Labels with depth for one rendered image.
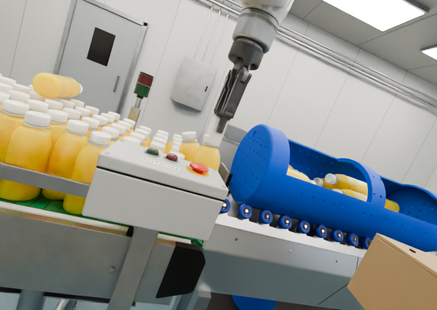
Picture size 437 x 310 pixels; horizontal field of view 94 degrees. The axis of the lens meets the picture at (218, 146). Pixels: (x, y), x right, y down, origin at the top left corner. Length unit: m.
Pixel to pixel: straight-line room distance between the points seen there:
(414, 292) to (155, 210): 0.38
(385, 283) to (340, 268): 0.49
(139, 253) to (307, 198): 0.48
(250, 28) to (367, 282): 0.51
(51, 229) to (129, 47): 3.89
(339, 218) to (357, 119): 4.41
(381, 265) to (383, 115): 5.11
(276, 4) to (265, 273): 0.75
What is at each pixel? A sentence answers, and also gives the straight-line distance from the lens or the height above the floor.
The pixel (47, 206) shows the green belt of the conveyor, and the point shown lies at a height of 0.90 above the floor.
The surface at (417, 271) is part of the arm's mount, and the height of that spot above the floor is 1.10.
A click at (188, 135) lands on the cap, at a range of 0.52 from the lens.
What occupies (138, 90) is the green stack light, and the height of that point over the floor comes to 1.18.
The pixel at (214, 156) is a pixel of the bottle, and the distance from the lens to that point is 0.47.
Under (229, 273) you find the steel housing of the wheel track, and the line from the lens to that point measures 0.78.
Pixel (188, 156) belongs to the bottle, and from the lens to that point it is 0.52.
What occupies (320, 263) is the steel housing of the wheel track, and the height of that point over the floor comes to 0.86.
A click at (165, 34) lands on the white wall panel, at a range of 4.22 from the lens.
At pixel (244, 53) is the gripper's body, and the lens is 0.47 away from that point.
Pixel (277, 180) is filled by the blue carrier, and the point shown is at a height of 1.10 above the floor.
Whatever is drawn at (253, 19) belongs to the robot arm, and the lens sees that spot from 0.49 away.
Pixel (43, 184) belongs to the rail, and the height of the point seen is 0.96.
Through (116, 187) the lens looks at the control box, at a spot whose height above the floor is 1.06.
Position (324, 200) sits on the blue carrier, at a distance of 0.73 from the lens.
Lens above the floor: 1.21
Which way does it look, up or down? 8 degrees down
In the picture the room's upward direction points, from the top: 21 degrees clockwise
